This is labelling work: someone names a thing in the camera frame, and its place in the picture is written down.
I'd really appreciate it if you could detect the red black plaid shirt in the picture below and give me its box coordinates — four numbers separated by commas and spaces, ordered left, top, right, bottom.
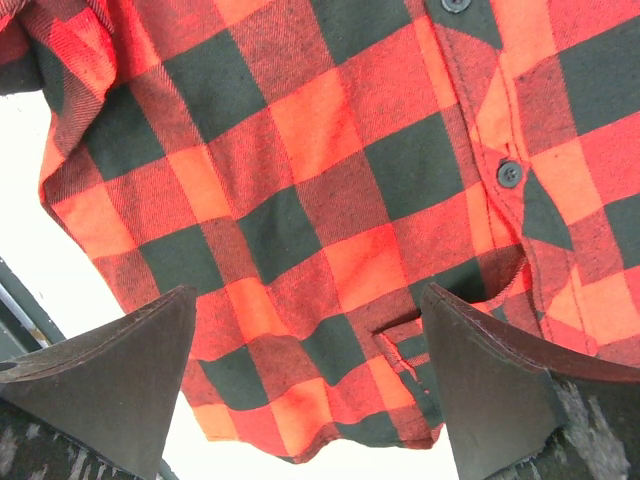
1, 0, 639, 463

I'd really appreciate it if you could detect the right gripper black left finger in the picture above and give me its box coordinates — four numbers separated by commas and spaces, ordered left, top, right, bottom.
1, 286, 196, 479

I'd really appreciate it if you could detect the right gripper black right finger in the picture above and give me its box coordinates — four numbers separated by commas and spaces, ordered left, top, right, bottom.
422, 284, 639, 480

